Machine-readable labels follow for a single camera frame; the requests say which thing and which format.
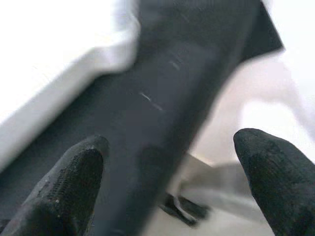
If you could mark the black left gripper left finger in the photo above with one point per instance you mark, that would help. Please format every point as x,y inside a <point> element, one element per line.
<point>61,191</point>

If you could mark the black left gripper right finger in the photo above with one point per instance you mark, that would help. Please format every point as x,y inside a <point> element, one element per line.
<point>283,186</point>

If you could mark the blurred black object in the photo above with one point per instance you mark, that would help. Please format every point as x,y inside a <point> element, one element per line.
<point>182,209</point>

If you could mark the white plastic table top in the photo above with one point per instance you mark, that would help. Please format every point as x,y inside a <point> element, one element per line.
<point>49,73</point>

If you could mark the black tablecloth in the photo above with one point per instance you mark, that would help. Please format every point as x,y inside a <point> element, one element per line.
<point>160,98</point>

